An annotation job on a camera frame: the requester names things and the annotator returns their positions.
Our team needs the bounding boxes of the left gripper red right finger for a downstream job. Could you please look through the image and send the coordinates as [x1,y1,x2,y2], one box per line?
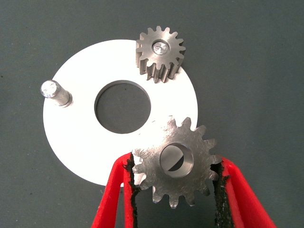
[210,156,277,228]

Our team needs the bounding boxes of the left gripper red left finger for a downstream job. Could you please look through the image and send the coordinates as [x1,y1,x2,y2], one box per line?
[91,152,143,228]

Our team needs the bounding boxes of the small steel planetary gear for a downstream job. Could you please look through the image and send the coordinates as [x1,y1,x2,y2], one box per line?
[132,117,223,209]
[135,26,186,84]

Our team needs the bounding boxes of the round white metal carrier plate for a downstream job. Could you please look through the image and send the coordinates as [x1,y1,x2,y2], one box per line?
[39,39,199,188]

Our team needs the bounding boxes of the dark grey table cloth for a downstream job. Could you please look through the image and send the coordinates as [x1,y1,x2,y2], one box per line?
[0,0,304,228]

